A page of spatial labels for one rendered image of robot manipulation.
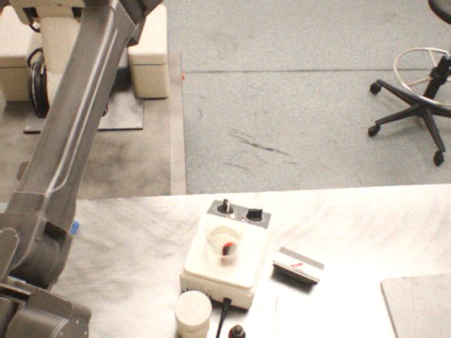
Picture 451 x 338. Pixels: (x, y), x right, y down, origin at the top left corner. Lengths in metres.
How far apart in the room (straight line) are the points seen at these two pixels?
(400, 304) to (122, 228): 0.54
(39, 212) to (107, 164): 1.03
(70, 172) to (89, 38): 0.19
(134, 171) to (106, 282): 0.69
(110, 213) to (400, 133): 1.65
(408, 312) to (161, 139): 1.01
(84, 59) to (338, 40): 2.27
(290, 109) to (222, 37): 0.65
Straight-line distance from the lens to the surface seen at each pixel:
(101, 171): 1.55
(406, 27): 3.08
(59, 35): 1.43
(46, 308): 0.52
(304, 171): 2.05
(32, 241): 0.54
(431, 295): 0.96
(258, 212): 0.90
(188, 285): 0.83
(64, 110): 0.61
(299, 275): 0.89
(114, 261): 0.92
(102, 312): 0.88
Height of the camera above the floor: 1.54
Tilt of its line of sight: 50 degrees down
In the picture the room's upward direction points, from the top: 5 degrees clockwise
